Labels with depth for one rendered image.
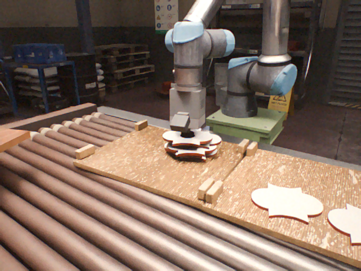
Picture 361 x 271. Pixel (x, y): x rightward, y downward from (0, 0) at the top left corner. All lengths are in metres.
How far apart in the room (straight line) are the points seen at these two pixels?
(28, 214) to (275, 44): 0.87
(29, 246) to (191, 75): 0.51
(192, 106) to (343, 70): 4.67
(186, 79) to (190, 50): 0.07
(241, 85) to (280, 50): 0.20
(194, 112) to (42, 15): 5.37
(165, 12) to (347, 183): 5.93
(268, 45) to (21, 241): 0.89
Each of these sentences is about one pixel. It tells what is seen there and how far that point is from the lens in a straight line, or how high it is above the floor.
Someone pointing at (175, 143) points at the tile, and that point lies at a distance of 0.75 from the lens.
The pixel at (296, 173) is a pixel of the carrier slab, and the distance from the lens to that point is 0.78.
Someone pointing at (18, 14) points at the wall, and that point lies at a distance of 5.75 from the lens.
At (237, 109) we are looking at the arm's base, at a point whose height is 0.98.
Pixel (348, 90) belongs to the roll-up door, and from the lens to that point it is 5.33.
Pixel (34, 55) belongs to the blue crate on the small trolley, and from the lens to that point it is 3.86.
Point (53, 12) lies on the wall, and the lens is 6.11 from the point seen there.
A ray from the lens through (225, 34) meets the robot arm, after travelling 0.80.
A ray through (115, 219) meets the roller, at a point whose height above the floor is 0.92.
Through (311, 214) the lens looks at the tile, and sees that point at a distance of 0.63.
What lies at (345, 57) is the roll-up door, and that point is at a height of 0.80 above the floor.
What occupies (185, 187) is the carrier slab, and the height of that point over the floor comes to 0.94.
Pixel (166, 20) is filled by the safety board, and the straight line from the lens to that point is 6.42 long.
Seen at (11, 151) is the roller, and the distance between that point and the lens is 1.06.
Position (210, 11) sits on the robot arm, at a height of 1.33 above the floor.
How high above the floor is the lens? 1.30
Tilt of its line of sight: 22 degrees down
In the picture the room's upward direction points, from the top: straight up
